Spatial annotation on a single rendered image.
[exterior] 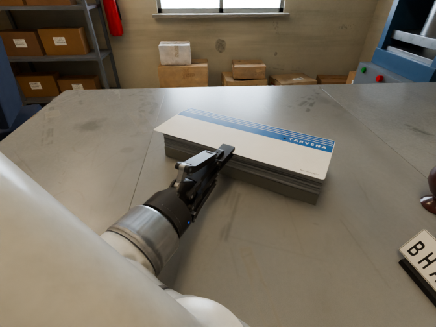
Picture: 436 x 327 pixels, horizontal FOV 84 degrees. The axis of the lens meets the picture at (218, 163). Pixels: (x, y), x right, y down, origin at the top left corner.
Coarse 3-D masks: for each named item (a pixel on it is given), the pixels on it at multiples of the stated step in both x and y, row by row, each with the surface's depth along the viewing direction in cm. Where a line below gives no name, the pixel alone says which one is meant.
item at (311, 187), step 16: (208, 112) 68; (176, 144) 63; (192, 144) 60; (240, 160) 56; (240, 176) 58; (256, 176) 56; (272, 176) 54; (288, 176) 52; (304, 176) 50; (288, 192) 54; (304, 192) 52
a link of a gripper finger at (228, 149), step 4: (224, 144) 53; (220, 148) 51; (224, 148) 51; (228, 148) 51; (232, 148) 51; (224, 152) 50; (228, 152) 50; (224, 156) 49; (228, 156) 50; (224, 160) 49
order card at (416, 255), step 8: (424, 232) 39; (416, 240) 40; (424, 240) 39; (432, 240) 38; (400, 248) 42; (408, 248) 41; (416, 248) 40; (424, 248) 39; (432, 248) 38; (408, 256) 40; (416, 256) 39; (424, 256) 38; (432, 256) 38; (416, 264) 39; (424, 264) 38; (432, 264) 37; (424, 272) 38; (432, 272) 37; (432, 280) 37
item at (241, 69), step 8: (232, 64) 305; (240, 64) 300; (248, 64) 299; (256, 64) 298; (264, 64) 296; (232, 72) 302; (240, 72) 292; (248, 72) 292; (256, 72) 292; (264, 72) 293
